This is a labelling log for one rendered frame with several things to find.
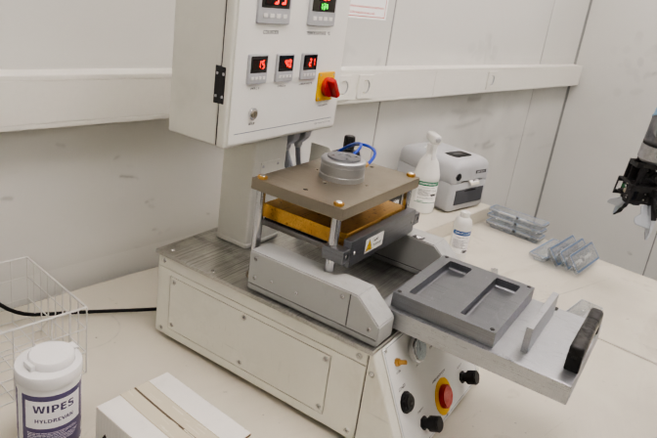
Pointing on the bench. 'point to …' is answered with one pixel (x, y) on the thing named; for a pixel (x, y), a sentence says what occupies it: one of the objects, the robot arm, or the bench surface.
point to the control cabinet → (257, 61)
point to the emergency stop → (445, 396)
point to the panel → (421, 383)
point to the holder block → (464, 299)
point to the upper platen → (276, 212)
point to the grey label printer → (451, 174)
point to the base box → (277, 353)
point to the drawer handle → (583, 340)
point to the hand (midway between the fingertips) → (631, 227)
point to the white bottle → (460, 234)
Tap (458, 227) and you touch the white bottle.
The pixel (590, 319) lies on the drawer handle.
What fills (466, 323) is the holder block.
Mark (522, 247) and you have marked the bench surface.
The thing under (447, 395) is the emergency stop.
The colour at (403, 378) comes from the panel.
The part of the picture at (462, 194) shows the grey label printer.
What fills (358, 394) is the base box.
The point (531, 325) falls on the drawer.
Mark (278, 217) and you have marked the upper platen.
